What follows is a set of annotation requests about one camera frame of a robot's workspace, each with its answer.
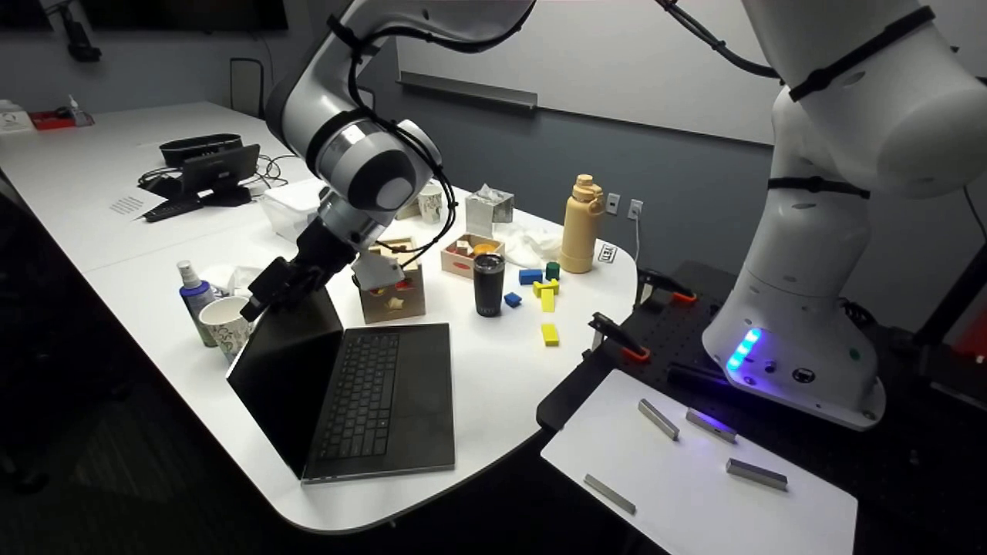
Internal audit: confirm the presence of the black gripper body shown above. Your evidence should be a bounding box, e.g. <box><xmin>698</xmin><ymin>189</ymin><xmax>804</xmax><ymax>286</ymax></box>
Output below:
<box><xmin>268</xmin><ymin>221</ymin><xmax>359</xmax><ymax>312</ymax></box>

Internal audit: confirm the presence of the silver Dell laptop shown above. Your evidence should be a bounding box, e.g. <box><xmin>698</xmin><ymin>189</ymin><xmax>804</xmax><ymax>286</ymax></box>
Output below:
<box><xmin>224</xmin><ymin>286</ymin><xmax>457</xmax><ymax>484</ymax></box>

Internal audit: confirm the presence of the clear plastic storage container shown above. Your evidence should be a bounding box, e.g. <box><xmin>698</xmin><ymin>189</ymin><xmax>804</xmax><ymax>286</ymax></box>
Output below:
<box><xmin>256</xmin><ymin>180</ymin><xmax>331</xmax><ymax>244</ymax></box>

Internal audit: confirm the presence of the black stapler device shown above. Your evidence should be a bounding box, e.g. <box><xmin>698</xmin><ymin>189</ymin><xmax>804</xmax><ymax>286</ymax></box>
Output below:
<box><xmin>136</xmin><ymin>141</ymin><xmax>261</xmax><ymax>225</ymax></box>

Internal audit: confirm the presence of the small white cup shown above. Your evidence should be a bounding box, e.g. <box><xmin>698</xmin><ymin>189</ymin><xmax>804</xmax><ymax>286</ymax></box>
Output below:
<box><xmin>414</xmin><ymin>183</ymin><xmax>448</xmax><ymax>225</ymax></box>

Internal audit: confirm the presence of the black pouch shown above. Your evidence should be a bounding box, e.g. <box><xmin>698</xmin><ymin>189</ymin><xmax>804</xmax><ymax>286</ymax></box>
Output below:
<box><xmin>153</xmin><ymin>134</ymin><xmax>243</xmax><ymax>171</ymax></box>

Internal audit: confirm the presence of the wooden tray of blocks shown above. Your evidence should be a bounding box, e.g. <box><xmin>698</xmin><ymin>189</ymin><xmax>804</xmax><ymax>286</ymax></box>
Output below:
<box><xmin>439</xmin><ymin>230</ymin><xmax>505</xmax><ymax>281</ymax></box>

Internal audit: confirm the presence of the black tumbler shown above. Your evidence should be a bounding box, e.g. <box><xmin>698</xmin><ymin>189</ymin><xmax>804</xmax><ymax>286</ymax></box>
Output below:
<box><xmin>468</xmin><ymin>250</ymin><xmax>508</xmax><ymax>320</ymax></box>

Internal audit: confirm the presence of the white square box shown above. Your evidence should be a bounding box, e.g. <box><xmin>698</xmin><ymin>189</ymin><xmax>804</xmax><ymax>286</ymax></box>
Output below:
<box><xmin>463</xmin><ymin>183</ymin><xmax>519</xmax><ymax>240</ymax></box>

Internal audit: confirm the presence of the dark office chair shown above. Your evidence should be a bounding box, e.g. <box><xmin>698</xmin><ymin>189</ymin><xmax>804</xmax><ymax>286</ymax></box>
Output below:
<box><xmin>224</xmin><ymin>56</ymin><xmax>266</xmax><ymax>120</ymax></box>

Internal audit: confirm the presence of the white crumpled tissue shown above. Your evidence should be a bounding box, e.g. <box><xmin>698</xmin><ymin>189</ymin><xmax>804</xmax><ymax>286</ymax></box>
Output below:
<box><xmin>508</xmin><ymin>218</ymin><xmax>566</xmax><ymax>266</ymax></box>

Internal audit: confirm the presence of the red flat item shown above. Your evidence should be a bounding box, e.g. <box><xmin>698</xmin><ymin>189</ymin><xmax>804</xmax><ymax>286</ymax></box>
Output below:
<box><xmin>27</xmin><ymin>106</ymin><xmax>92</xmax><ymax>134</ymax></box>

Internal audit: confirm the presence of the tan water bottle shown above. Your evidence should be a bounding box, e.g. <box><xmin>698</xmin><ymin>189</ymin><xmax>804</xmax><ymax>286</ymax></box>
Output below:
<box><xmin>557</xmin><ymin>173</ymin><xmax>609</xmax><ymax>279</ymax></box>

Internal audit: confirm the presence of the black clamp orange tip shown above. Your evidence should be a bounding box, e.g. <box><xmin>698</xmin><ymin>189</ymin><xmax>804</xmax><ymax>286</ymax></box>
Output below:
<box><xmin>586</xmin><ymin>309</ymin><xmax>655</xmax><ymax>366</ymax></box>
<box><xmin>635</xmin><ymin>267</ymin><xmax>703</xmax><ymax>312</ymax></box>

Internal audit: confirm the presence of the black hanging device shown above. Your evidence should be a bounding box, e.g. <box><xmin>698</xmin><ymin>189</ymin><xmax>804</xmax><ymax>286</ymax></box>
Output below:
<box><xmin>41</xmin><ymin>0</ymin><xmax>103</xmax><ymax>66</ymax></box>

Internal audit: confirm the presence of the metal strip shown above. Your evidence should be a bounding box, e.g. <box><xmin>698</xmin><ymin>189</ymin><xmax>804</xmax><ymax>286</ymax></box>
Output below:
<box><xmin>635</xmin><ymin>395</ymin><xmax>683</xmax><ymax>443</ymax></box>
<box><xmin>684</xmin><ymin>407</ymin><xmax>741</xmax><ymax>446</ymax></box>
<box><xmin>580</xmin><ymin>472</ymin><xmax>637</xmax><ymax>517</ymax></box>
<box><xmin>725</xmin><ymin>455</ymin><xmax>792</xmax><ymax>494</ymax></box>

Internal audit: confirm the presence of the white board panel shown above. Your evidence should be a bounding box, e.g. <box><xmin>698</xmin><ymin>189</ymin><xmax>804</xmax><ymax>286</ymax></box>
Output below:
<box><xmin>538</xmin><ymin>366</ymin><xmax>861</xmax><ymax>555</ymax></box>

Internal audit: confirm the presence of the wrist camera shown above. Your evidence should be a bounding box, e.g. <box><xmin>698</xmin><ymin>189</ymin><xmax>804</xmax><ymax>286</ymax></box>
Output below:
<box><xmin>353</xmin><ymin>247</ymin><xmax>408</xmax><ymax>296</ymax></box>

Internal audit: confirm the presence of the cable bundle on table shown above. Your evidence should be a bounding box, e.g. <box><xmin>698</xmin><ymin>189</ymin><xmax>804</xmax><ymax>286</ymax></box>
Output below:
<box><xmin>249</xmin><ymin>151</ymin><xmax>310</xmax><ymax>195</ymax></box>

